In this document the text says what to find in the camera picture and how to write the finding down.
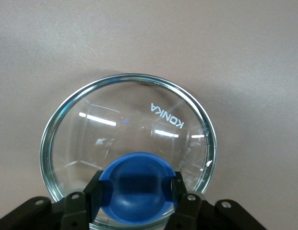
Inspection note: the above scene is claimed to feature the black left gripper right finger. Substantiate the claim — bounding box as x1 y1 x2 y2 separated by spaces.
163 171 268 230

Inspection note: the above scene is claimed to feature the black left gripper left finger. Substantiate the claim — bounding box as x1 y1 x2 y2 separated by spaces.
0 169 111 230

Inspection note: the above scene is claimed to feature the glass lid with blue knob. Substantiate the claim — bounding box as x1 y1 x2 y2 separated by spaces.
39 73 218 227

